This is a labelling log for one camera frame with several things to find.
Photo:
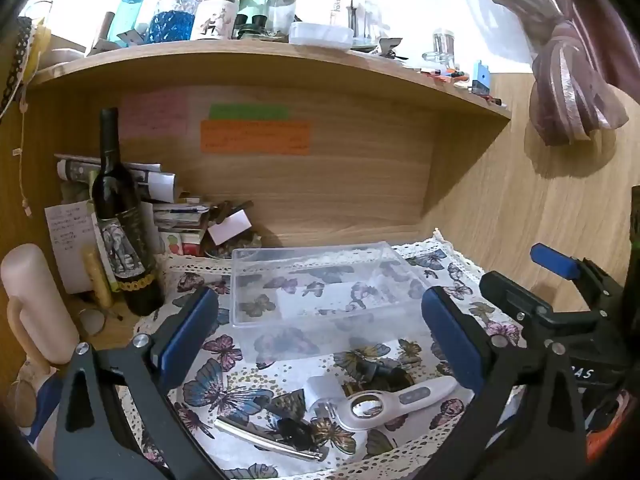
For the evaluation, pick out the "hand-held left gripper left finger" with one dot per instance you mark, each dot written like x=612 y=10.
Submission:
x=187 y=325

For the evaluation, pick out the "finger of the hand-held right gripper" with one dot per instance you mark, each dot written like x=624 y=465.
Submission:
x=552 y=260
x=510 y=292

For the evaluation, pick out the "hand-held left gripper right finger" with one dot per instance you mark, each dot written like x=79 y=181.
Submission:
x=445 y=330

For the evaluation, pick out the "white magnifying glass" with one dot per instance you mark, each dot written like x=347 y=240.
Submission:
x=415 y=396

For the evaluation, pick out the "silver metal clip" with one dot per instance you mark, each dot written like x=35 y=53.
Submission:
x=260 y=437

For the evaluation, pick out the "clear plastic box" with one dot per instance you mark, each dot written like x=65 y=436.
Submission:
x=320 y=280

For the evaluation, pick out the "small white cylinder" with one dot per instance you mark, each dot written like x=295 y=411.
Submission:
x=320 y=392

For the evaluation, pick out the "butterfly print tablecloth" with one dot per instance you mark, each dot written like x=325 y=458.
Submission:
x=240 y=360

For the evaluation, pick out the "bowl of stones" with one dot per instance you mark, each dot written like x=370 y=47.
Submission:
x=235 y=251

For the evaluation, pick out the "yellow candle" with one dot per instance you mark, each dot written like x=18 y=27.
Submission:
x=97 y=275

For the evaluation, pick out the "stack of papers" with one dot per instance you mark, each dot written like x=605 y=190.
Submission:
x=180 y=220

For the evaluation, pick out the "white card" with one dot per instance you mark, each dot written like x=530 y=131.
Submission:
x=229 y=227

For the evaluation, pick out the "dark wine bottle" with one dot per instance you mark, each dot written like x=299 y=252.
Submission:
x=117 y=200

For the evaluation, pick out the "handwritten paper note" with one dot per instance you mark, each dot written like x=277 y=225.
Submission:
x=67 y=240

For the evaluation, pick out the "pink striped curtain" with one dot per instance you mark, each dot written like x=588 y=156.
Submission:
x=565 y=75

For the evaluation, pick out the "rolled newspaper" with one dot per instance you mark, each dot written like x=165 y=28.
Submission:
x=75 y=170

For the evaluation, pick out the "small blue box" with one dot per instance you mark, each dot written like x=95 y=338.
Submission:
x=481 y=77

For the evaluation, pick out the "orange sticky note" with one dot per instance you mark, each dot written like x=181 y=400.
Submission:
x=255 y=137

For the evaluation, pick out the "pink sticky note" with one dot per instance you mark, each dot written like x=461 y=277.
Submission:
x=152 y=115

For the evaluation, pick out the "green sticky note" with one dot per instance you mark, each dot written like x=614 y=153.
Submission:
x=247 y=112

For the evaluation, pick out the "small glass jar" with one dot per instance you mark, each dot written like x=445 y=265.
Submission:
x=443 y=45

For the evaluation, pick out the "wooden shelf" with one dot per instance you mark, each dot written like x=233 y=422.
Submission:
x=350 y=77

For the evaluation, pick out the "brown cardboard tube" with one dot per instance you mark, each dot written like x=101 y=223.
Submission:
x=101 y=32

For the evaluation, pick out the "blue glass bottle with cork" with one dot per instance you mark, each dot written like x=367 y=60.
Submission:
x=172 y=20

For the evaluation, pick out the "clear bottle with fox label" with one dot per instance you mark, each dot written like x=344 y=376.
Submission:
x=215 y=20

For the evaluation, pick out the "black lace ribbon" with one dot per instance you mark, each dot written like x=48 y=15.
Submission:
x=12 y=70

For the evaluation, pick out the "clear toothbrush packet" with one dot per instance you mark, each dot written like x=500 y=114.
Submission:
x=362 y=15

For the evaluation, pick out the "teal plastic bottle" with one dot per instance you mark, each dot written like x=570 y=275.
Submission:
x=127 y=15

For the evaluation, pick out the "flat white plastic container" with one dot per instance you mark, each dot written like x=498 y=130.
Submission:
x=320 y=35

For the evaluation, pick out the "glass jar with silver lid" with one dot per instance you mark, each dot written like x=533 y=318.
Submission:
x=281 y=15

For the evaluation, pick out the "green bottle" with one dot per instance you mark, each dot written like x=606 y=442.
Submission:
x=252 y=5

